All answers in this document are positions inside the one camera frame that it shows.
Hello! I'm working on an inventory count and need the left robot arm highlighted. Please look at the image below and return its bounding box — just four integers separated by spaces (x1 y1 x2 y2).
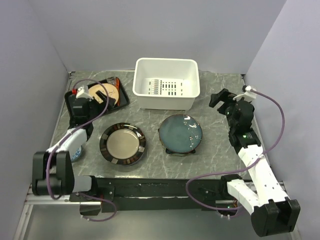
32 89 115 200

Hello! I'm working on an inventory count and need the beige bird plate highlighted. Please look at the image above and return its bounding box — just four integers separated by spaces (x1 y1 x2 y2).
88 83 120 106

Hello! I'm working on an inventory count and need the black plastic tray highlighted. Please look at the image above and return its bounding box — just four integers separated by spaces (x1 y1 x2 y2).
64 77 130 128

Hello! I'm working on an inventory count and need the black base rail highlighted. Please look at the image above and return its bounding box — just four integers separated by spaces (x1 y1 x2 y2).
69 178 239 217

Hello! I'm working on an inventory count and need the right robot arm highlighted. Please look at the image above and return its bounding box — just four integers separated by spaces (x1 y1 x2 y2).
209 86 301 237

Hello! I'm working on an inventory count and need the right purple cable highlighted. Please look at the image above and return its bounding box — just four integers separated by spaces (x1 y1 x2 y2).
186 91 286 218

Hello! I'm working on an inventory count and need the brown rimmed beige plate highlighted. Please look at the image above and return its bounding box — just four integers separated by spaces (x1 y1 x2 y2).
99 122 147 166

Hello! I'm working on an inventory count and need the blue white patterned bowl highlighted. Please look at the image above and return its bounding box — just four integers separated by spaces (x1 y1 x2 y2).
70 146 83 163

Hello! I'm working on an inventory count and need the orange plastic utensil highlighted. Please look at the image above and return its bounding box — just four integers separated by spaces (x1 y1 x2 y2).
115 77 121 106

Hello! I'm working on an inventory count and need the blue star shaped dish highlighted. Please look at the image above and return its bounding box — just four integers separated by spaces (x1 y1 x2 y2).
164 147 196 157

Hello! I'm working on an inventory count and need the clear glass cup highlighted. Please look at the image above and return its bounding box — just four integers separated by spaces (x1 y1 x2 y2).
106 76 117 85

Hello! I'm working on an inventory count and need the white plastic bin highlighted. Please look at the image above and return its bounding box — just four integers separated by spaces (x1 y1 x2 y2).
132 57 201 111

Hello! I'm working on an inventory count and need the teal floral plate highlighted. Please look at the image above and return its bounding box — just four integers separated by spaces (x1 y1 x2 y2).
158 114 203 153

